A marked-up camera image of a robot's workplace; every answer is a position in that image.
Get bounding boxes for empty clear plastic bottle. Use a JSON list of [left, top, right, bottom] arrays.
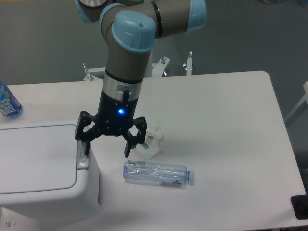
[[123, 160, 194, 185]]

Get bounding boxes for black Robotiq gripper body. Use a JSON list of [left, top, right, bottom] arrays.
[[95, 89, 138, 136]]

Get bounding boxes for white metal base frame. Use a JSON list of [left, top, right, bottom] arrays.
[[83, 51, 194, 81]]

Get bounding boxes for blue labelled water bottle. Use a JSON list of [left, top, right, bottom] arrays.
[[0, 82, 23, 119]]

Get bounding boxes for white frame at right edge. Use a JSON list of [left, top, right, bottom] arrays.
[[284, 82, 308, 127]]

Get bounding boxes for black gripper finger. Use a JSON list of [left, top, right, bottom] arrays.
[[75, 111, 104, 156], [121, 116, 147, 158]]

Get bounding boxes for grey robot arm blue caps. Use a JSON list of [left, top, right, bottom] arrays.
[[75, 0, 207, 157]]

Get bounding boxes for black table clamp corner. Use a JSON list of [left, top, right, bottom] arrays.
[[291, 194, 308, 220]]

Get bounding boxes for white trash can with lid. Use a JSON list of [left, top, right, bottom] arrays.
[[0, 120, 101, 220]]

